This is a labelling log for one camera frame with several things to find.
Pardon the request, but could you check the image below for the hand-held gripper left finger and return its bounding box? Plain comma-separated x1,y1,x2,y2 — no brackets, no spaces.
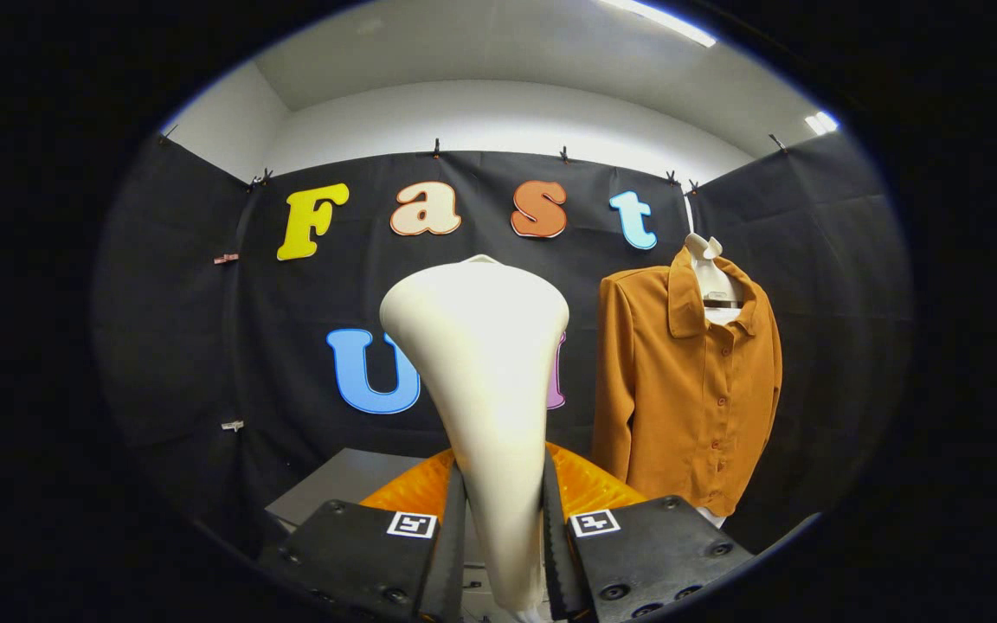
258,447,469,622

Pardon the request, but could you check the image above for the brown button shirt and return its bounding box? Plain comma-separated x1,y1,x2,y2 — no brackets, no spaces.
592,247,783,518

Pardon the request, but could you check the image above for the black backdrop cloth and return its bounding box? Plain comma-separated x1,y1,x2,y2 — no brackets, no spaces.
92,130,913,555

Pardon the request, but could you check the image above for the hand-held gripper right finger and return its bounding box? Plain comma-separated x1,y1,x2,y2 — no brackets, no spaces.
542,443,755,622

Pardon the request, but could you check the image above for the white garment steamer head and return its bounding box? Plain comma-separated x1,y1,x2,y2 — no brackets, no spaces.
379,255,570,611

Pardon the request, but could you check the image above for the long ceiling light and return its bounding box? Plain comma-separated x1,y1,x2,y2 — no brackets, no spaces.
598,0,717,48

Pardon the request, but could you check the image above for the white clothes hanger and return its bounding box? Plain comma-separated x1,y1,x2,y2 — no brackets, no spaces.
683,195,746,310

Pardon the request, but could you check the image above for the grey table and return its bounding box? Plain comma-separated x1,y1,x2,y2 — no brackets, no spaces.
265,447,432,533

